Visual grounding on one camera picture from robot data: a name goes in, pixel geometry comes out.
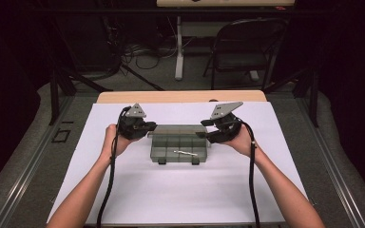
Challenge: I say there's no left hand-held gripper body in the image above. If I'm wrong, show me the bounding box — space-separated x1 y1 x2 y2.
117 103 149 141

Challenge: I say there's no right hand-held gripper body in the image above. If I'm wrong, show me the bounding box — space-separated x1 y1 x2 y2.
206 101 244 144

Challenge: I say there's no clear grey compartment box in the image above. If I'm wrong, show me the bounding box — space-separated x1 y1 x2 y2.
149 123 209 166

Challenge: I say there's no person's right hand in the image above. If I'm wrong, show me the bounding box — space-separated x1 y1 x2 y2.
221 123 261 159

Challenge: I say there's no person's left hand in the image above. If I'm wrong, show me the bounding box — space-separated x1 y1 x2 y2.
102 123 136 160

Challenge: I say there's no wooden table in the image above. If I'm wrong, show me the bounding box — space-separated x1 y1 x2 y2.
96 89 268 105

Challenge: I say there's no black tripod leg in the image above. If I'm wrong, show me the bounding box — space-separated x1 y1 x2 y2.
120 63 165 92

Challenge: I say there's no black folding chair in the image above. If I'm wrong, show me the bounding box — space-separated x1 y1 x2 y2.
202 17 289 91

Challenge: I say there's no white desk leg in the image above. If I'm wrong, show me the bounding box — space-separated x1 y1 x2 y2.
174 15 185 82

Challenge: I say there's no black metal stand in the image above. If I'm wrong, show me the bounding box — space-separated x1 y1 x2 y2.
48 61 113 126
262 66 319 128

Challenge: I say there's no light desk top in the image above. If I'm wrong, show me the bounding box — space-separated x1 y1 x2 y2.
156 0 297 8

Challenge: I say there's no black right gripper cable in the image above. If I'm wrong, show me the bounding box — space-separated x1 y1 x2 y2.
237 117 261 228

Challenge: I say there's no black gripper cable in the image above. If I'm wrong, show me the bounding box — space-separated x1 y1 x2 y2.
96 105 131 228
237 117 261 228

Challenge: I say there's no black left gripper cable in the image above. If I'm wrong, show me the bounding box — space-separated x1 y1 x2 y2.
96 105 131 228

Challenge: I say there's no bundle of floor cables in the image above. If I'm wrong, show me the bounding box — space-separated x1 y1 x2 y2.
120 39 180 71

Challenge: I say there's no metal floor rail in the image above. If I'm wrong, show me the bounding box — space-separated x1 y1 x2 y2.
0 94 76 228
298 94 365 228

